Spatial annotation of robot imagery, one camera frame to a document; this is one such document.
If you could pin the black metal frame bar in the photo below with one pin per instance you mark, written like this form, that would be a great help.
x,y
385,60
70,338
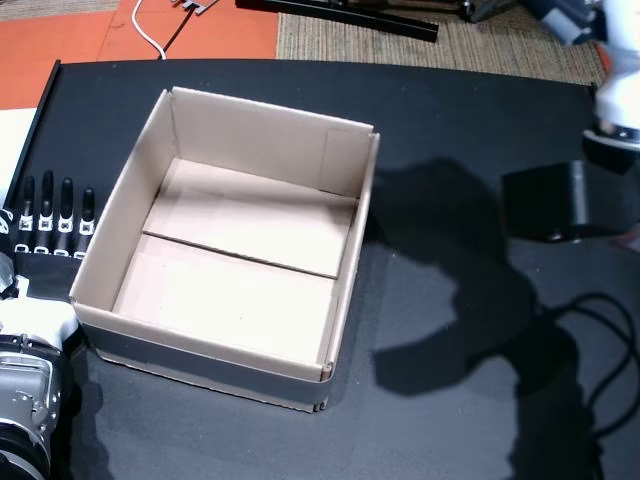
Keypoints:
x,y
350,17

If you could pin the grey metal connector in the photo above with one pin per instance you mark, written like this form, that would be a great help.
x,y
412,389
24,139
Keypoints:
x,y
195,5

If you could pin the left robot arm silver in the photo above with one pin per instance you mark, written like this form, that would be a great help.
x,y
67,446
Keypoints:
x,y
25,400

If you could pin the black tripod base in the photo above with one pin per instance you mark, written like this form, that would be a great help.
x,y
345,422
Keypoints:
x,y
487,9

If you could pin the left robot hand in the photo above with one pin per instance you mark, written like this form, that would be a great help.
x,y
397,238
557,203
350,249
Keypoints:
x,y
47,275

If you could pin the open cardboard box black tape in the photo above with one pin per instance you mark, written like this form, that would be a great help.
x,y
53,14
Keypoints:
x,y
240,280

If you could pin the orange floor mat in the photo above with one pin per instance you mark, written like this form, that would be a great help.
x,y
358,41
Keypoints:
x,y
215,35
50,60

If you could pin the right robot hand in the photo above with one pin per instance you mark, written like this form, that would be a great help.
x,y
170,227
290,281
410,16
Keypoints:
x,y
620,90

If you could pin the woven beige floor mat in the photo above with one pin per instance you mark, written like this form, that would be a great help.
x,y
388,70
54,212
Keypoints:
x,y
450,55

